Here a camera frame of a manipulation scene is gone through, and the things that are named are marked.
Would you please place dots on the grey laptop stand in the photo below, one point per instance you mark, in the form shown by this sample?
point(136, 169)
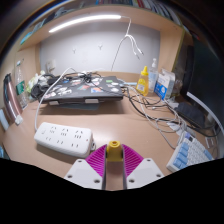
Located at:
point(91, 101)

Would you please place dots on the clear green-label water bottle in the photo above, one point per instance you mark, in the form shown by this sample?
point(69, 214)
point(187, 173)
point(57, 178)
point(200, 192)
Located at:
point(21, 88)

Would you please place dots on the black headphones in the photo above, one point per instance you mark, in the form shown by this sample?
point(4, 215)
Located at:
point(36, 90)

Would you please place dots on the white LED light bar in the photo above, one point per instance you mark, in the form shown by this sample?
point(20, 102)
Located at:
point(83, 20)

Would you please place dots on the white power strip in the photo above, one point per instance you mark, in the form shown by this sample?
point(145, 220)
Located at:
point(63, 138)

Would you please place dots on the white and green plush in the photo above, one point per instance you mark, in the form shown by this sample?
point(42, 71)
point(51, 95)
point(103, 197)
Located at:
point(33, 81)

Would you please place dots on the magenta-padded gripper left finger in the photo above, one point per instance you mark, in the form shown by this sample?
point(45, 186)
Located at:
point(86, 173)

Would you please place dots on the black sticker-covered laptop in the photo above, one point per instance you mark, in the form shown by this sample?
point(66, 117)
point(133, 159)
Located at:
point(83, 91)

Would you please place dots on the black computer monitor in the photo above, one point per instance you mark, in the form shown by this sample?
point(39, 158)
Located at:
point(210, 76)

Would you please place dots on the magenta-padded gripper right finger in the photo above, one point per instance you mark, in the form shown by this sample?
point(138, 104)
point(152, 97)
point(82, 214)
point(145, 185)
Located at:
point(143, 172)

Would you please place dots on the white oblong case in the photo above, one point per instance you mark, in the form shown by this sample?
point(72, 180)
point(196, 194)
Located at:
point(4, 120)

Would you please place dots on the clear pump sanitizer bottle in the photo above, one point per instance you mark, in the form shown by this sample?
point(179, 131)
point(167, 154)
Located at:
point(153, 76)

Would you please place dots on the blue and white box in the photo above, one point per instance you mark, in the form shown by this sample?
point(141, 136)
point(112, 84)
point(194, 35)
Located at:
point(164, 87)

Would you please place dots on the yellow squeeze bottle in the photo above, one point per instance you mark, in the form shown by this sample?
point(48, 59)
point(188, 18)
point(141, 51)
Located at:
point(142, 85)

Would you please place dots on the yellow charger block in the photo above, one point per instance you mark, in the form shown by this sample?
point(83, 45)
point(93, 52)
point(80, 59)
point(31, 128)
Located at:
point(114, 153)

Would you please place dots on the pink metallic thermos flask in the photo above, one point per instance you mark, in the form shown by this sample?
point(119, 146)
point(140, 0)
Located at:
point(11, 103)

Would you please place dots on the flat black device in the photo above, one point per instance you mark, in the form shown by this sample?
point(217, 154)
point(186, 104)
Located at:
point(190, 115)

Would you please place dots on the small wall hook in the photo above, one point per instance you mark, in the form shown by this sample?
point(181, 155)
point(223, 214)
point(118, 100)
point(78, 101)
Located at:
point(74, 50)
point(100, 46)

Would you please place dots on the white wall socket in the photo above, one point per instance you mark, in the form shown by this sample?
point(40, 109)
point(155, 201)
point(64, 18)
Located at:
point(50, 65)

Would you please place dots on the white and blue keyboard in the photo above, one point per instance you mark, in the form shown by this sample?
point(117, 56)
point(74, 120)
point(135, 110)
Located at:
point(188, 155)

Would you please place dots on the wooden shelf unit with books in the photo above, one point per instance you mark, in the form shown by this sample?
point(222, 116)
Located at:
point(146, 18)

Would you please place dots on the small white adapter block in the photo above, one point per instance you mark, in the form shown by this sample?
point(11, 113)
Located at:
point(18, 120)

